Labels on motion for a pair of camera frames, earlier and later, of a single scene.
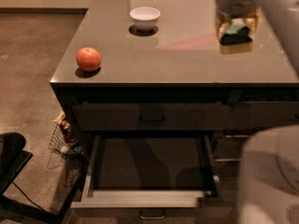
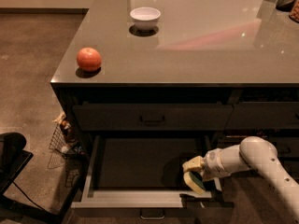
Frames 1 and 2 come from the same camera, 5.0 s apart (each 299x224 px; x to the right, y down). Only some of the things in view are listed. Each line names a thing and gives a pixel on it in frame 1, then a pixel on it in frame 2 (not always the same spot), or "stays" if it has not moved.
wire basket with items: x=64 y=139 stays
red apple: x=88 y=59 stays
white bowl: x=145 y=18 stays
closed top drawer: x=155 y=117 stays
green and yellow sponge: x=234 y=35 -> x=194 y=181
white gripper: x=235 y=1 -> x=212 y=164
